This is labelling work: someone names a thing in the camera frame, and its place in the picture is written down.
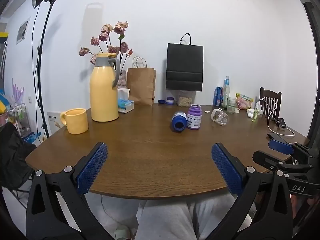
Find dried pink flower bouquet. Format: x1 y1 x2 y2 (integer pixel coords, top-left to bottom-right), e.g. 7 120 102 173
79 21 133 89

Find yellow mug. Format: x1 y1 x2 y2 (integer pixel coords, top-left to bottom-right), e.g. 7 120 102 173
60 108 89 135

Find brown paper bag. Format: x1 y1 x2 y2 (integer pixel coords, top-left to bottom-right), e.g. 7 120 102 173
127 57 157 106

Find black paper bag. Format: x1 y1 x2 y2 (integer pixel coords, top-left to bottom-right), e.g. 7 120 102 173
166 33 204 92

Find tall clear bottle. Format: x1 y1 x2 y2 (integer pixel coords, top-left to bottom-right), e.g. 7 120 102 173
222 76 231 109

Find blue bottle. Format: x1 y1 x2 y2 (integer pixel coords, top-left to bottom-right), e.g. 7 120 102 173
171 111 188 132

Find pink snack packet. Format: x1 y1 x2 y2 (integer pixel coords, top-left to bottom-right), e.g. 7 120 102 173
236 93 254 110

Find white flat box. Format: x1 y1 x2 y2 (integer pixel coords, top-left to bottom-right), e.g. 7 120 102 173
47 111 66 136

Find blue drink can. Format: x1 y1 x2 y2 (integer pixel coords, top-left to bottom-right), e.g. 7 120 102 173
213 86 223 107

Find wall poster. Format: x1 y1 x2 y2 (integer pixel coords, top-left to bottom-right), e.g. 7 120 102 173
16 17 31 45

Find clear plastic jar on side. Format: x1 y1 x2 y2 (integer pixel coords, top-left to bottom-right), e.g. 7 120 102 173
211 108 230 126

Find purple bottle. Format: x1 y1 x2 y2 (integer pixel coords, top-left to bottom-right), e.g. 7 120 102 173
187 104 202 130

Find black cloth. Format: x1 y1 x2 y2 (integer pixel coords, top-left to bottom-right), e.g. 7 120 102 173
0 122 37 188

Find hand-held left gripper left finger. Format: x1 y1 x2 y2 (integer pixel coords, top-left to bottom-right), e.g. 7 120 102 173
26 142 113 240

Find black light stand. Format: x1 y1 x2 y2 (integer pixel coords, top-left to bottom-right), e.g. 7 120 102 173
36 0 57 139

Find person's grey pants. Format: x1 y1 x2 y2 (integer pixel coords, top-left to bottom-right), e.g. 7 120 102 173
86 192 258 240

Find clear jar of oats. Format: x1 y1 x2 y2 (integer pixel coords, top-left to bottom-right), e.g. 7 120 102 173
178 90 193 107

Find white cable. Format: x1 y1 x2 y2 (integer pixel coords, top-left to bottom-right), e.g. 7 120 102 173
257 98 296 138

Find wire storage rack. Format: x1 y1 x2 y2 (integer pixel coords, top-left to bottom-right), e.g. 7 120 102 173
5 102 32 140

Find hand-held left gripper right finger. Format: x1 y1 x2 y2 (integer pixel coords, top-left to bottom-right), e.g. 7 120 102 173
205 142 293 240

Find yellow thermos jug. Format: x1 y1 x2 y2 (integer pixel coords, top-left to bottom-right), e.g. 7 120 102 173
89 52 120 122

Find tissue box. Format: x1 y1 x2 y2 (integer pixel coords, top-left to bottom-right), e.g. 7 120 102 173
117 88 135 114

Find dark wooden chair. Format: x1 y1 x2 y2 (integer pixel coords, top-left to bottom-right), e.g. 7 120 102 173
259 87 282 120

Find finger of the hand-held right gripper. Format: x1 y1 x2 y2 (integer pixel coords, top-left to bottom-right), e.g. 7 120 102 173
268 139 297 156
252 150 314 174

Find empty clear glass cup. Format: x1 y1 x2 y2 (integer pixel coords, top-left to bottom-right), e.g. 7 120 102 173
227 97 237 114

